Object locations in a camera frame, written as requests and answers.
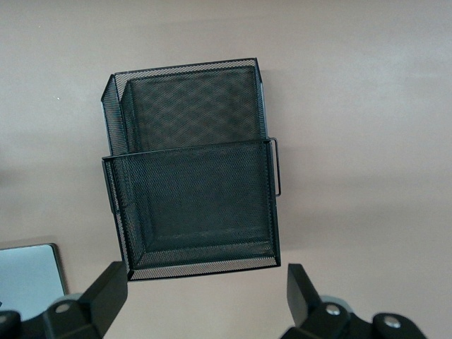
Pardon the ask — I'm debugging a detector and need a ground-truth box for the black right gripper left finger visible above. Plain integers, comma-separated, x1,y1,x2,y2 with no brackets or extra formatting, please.
0,261,129,339

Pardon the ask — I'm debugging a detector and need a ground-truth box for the black mesh desk organizer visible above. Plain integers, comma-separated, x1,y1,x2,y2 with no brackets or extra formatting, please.
99,56,283,283

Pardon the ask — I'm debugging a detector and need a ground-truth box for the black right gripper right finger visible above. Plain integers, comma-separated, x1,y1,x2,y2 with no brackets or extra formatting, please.
282,263,427,339

